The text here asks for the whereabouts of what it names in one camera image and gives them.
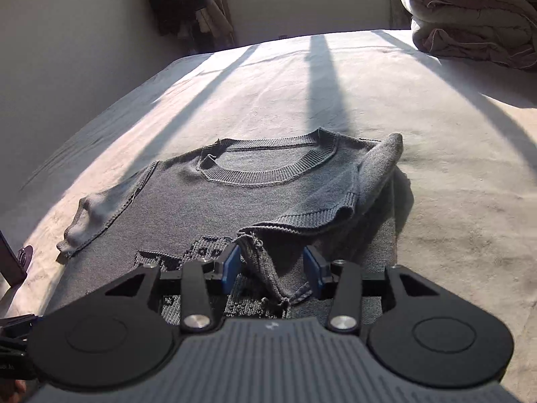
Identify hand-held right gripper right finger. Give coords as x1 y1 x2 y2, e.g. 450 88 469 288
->
303 244 441 333

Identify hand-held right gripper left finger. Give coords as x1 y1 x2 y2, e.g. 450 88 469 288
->
105 244 242 332

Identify grey knit sweater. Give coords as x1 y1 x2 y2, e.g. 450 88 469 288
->
56 128 414 328

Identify pink hanging clothes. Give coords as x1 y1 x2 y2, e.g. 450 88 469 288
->
195 0 236 49

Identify dark hanging clothes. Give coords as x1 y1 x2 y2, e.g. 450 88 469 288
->
149 0 208 36

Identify grey bed sheet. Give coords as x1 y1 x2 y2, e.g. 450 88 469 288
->
0 29 537 403

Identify folded beige quilt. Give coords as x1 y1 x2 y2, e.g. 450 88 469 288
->
398 0 537 70

